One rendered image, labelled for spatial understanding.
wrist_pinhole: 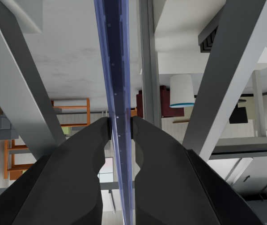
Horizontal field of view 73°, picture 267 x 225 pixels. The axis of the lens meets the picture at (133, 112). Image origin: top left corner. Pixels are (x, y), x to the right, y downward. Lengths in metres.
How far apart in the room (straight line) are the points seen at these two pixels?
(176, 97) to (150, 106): 2.78
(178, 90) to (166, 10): 2.85
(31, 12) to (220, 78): 0.21
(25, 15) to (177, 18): 0.44
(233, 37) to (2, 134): 4.72
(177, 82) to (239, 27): 3.18
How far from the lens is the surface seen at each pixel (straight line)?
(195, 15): 0.58
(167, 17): 0.57
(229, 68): 0.23
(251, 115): 6.90
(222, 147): 0.78
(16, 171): 5.98
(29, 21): 0.21
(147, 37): 0.63
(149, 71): 0.59
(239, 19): 0.22
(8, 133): 4.74
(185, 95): 3.32
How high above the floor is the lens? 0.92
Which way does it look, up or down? 5 degrees down
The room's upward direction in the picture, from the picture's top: 177 degrees clockwise
